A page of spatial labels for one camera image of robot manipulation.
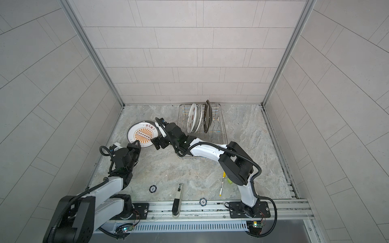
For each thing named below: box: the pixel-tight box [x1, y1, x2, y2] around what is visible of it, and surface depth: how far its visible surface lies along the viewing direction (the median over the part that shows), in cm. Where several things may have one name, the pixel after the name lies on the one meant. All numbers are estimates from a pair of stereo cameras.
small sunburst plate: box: [126, 120, 162, 148], surface depth 88 cm
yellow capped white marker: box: [218, 171, 227, 197], surface depth 79 cm
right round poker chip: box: [199, 197, 208, 207], surface depth 75 cm
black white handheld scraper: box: [171, 183, 183, 219], surface depth 72 cm
